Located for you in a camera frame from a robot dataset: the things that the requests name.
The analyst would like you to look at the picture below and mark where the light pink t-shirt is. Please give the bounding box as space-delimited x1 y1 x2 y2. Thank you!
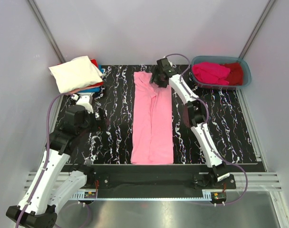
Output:
131 71 173 165

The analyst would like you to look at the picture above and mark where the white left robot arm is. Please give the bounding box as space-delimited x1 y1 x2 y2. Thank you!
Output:
6 93 108 228

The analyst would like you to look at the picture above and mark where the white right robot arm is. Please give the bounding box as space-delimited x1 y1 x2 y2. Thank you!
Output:
150 57 230 188

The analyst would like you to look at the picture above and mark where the salmon folded t-shirt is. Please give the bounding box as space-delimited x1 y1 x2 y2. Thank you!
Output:
63 85 99 95

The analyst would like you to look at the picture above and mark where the red folded t-shirt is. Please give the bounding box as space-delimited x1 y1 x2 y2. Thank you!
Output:
90 59 104 87

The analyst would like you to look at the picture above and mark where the white folded t-shirt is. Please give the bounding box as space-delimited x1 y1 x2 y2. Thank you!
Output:
49 56 103 93

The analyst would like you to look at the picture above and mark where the magenta crumpled t-shirt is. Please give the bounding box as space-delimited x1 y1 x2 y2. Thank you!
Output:
192 62 231 86

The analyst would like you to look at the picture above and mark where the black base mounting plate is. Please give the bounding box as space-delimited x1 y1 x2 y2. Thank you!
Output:
92 164 237 195

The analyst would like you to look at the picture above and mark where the grey-blue plastic basket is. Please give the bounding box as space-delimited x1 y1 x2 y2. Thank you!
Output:
191 56 251 90

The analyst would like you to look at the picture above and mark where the dark red crumpled t-shirt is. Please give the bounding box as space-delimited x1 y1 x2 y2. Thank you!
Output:
222 62 244 86

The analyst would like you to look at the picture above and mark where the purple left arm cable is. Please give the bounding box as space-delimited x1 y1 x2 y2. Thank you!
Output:
15 94 94 228

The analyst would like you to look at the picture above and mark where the white slotted cable duct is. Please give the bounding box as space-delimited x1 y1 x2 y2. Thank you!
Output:
70 191 212 201

